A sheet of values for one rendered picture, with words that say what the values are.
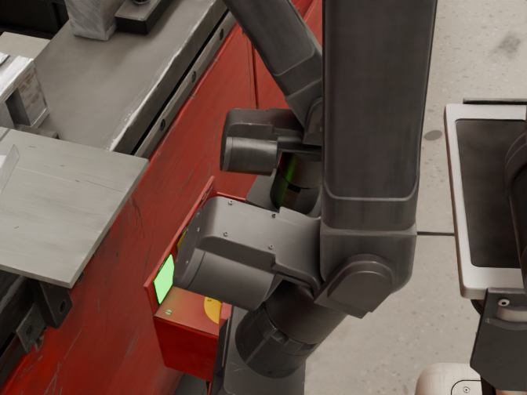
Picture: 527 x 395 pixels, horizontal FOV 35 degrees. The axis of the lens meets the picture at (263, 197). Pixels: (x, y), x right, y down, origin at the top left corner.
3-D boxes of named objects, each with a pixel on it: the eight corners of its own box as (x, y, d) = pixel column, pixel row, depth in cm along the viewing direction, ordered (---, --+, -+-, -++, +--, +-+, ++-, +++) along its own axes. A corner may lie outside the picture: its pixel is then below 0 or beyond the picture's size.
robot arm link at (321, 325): (374, 311, 55) (373, 246, 59) (280, 279, 54) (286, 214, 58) (326, 360, 60) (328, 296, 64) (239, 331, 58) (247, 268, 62)
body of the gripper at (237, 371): (213, 402, 61) (252, 355, 56) (229, 291, 68) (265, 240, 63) (292, 425, 63) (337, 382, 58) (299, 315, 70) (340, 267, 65)
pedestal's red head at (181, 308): (273, 404, 108) (266, 324, 95) (163, 367, 112) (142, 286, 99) (323, 288, 120) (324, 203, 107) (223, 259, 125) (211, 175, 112)
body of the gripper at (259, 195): (261, 172, 105) (272, 133, 99) (336, 204, 104) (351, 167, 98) (241, 208, 101) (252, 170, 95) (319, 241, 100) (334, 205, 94)
